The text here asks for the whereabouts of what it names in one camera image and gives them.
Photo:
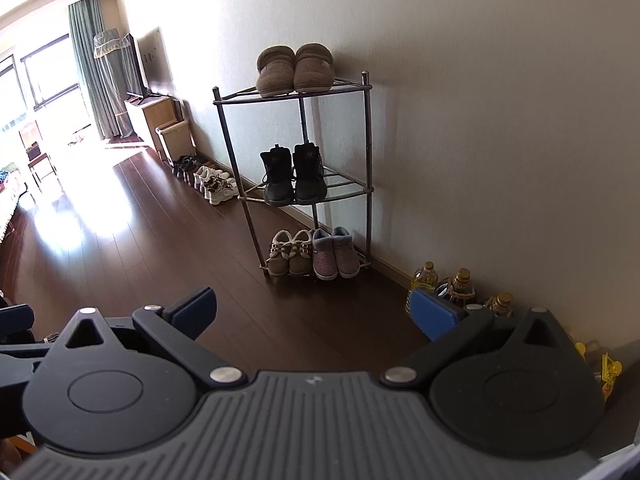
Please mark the light wooden tv cabinet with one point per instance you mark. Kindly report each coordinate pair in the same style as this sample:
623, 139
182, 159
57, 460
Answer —
150, 120

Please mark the dark bottle with red label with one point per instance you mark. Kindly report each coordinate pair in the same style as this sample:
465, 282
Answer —
497, 305
456, 287

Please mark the cream lidded bin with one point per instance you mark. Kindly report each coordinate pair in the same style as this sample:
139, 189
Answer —
175, 140

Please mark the flat screen television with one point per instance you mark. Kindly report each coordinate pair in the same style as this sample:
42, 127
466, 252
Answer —
150, 60

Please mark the small yellow bottle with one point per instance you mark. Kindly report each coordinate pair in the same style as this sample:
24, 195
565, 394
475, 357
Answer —
607, 370

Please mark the small wooden chair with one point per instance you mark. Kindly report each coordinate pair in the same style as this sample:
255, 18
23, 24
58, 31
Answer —
37, 157

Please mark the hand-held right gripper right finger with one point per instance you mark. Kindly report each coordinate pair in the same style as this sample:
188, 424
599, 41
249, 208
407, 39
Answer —
435, 317

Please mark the metal corner shoe rack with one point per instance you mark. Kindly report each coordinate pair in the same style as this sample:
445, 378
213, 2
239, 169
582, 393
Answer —
368, 135

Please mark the beige knit slipper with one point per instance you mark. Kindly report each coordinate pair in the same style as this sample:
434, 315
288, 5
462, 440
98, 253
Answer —
312, 67
275, 72

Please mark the grey-green curtain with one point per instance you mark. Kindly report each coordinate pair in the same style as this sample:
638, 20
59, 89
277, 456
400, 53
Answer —
92, 85

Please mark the cream sofa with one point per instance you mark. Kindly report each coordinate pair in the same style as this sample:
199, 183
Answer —
10, 205

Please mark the yellow cooking oil bottle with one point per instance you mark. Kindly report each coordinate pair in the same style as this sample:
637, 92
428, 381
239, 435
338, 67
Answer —
424, 280

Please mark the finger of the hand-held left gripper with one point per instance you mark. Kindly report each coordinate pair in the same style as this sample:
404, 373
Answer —
20, 359
15, 320

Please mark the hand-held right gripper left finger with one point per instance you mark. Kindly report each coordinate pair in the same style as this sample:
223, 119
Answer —
197, 310

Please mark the black high-top boot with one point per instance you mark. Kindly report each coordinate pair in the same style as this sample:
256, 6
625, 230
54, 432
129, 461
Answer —
310, 177
277, 180

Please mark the row of assorted sneakers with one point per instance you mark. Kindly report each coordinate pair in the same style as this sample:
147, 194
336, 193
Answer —
215, 185

